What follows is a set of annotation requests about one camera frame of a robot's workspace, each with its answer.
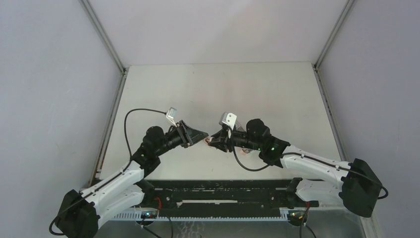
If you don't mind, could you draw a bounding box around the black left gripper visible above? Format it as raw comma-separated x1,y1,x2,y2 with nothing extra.
155,120,208,157

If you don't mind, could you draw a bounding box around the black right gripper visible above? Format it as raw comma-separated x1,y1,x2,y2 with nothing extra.
209,126,262,153

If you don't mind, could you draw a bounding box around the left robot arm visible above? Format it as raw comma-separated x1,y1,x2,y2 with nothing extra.
49,120,208,238

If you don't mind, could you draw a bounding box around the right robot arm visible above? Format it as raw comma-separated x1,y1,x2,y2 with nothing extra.
207,119,386,218

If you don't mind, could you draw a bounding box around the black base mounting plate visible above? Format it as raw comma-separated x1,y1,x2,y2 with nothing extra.
90,179,353,218

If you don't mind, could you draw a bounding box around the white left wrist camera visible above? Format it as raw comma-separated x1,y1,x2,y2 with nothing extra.
165,107,177,127

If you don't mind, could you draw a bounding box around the black left camera cable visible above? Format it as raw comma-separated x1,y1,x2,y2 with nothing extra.
123,108,168,162

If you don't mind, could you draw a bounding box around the white slotted cable duct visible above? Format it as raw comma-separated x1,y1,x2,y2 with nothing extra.
108,209,290,222

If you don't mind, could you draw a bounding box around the aluminium right frame rail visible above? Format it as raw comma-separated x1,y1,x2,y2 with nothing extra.
312,0,357,161

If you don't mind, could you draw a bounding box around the aluminium frame rail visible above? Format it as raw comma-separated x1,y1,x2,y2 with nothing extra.
79,0,126,185
312,0,357,161

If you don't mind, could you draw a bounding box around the aluminium left frame rail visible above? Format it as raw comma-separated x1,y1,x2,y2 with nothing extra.
79,0,126,185

